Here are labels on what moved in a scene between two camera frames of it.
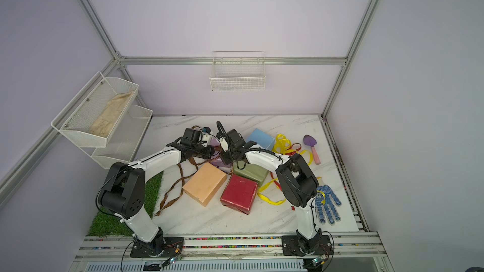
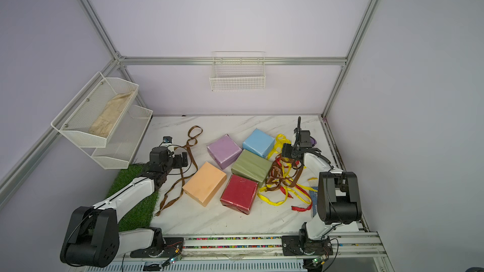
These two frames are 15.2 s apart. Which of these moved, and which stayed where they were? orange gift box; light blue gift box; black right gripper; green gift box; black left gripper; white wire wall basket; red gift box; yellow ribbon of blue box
Moved: black right gripper; black left gripper
Stayed: red gift box; light blue gift box; green gift box; white wire wall basket; orange gift box; yellow ribbon of blue box
